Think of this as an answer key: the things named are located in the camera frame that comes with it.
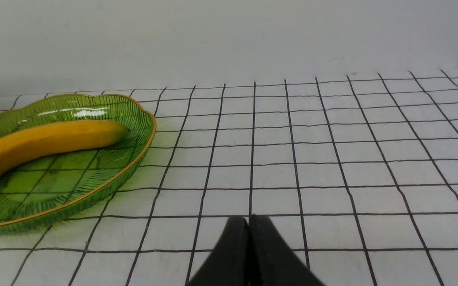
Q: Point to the white checkered tablecloth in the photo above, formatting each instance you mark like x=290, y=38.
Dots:
x=358, y=173

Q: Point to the green glass fruit plate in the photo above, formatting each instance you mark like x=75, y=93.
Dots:
x=54, y=188

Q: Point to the yellow banana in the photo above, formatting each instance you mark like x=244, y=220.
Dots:
x=57, y=138

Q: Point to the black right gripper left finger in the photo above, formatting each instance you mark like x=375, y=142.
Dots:
x=226, y=264

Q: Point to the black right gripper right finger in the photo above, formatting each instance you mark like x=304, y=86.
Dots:
x=271, y=261

